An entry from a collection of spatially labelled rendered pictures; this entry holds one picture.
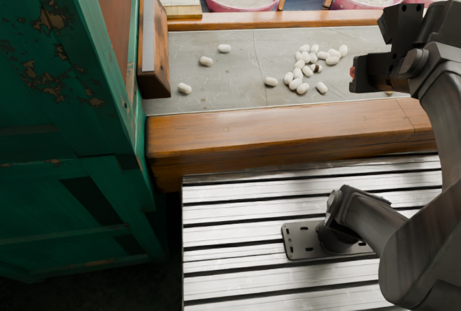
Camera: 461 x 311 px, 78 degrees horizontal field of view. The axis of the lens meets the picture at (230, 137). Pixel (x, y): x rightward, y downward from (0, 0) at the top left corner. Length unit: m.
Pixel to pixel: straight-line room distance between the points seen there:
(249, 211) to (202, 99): 0.28
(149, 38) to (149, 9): 0.11
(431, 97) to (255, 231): 0.39
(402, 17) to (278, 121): 0.28
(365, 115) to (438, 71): 0.34
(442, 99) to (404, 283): 0.19
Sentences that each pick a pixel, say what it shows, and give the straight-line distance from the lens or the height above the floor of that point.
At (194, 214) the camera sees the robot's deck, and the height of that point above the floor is 0.67.
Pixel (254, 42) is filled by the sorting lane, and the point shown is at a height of 0.74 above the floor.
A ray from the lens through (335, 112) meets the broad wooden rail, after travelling 0.69.
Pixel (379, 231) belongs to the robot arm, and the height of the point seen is 0.92.
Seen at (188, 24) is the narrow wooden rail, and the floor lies 0.76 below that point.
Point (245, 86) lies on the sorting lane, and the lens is 0.72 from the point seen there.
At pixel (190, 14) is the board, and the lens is 0.88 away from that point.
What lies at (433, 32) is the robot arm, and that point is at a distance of 0.49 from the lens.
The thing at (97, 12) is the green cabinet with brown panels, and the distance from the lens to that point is 0.37.
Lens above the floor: 1.24
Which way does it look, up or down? 55 degrees down
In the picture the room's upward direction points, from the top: 8 degrees clockwise
